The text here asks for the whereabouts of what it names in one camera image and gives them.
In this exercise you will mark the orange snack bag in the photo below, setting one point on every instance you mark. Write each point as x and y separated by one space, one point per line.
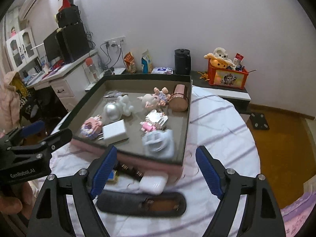
130 63

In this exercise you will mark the pink block donut toy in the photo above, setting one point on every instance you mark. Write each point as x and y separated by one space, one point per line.
91 128

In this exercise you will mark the white desk with drawers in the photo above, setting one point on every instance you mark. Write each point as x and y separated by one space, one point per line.
68 83

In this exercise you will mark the clear glass item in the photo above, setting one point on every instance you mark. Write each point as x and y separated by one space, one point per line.
113 94

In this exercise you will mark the pink jacket on chair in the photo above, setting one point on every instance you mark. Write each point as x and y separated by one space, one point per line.
10 103

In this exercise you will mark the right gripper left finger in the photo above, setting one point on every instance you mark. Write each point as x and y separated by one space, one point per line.
51 216

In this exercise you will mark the black computer tower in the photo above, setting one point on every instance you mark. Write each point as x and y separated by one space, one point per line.
72 42

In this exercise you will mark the black remote control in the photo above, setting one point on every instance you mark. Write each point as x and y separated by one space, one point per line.
165 205

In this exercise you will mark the white ceramic figurine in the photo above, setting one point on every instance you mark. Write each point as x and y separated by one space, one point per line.
125 105

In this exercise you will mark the wet wipes pack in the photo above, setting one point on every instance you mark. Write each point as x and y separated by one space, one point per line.
162 70

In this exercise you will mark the black box on tower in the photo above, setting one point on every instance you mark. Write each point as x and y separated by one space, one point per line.
68 16

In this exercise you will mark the white wall power strip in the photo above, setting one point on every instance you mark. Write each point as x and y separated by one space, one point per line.
115 41

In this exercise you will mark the pink pig figurine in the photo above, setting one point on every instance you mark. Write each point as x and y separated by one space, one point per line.
158 100

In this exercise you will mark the black kettle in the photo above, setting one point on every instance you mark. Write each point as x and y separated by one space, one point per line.
182 61

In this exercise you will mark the rose gold cylinder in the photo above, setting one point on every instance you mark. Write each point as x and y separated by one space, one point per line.
179 100

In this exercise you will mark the black computer monitor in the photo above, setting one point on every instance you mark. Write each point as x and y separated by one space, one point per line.
51 47

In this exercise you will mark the blue white snack bag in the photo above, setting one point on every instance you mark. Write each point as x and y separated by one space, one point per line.
147 65

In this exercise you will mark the orange toy box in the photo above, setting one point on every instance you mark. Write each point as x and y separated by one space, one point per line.
226 78

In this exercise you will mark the black hair clip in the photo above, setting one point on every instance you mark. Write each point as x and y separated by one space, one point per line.
128 170

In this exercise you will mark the silver pearl ball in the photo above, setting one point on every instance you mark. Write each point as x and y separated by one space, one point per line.
111 112

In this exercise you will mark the white earbuds case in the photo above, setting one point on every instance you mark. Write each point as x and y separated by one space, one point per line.
153 182

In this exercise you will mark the white striped quilted tablecloth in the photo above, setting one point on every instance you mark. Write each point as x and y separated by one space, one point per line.
215 124

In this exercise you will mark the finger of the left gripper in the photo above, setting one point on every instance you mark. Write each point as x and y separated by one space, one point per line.
49 144
37 128

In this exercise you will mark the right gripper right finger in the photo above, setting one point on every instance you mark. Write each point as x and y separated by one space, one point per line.
261 216

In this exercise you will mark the black office chair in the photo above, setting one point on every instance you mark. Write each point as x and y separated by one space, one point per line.
44 105

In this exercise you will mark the yellow plush toy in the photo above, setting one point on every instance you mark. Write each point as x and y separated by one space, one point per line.
218 62

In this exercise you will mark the white power adapter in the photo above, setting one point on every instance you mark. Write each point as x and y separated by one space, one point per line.
114 132

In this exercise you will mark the white plush toy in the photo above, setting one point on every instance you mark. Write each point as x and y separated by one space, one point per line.
222 53

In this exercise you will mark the blue battery pack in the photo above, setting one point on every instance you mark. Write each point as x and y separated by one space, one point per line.
113 177

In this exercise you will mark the white glass door cabinet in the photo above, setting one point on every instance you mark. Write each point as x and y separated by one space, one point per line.
21 49

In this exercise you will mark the person's left hand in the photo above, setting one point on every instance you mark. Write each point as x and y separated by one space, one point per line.
13 205

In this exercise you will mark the pink box black rim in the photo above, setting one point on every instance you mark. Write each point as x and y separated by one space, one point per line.
130 151

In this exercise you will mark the pink printed bedding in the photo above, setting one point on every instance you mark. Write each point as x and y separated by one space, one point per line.
295 215

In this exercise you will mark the bottle with orange cap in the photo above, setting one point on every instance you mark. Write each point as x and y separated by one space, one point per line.
91 70

